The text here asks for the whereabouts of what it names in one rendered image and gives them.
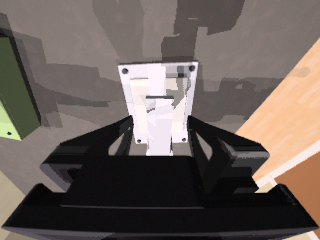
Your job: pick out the grey rectangular mounting plate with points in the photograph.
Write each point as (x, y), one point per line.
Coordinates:
(173, 69)

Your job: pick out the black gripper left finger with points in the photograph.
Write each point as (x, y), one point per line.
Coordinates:
(98, 142)

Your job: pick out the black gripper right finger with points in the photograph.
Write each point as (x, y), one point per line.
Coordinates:
(232, 154)

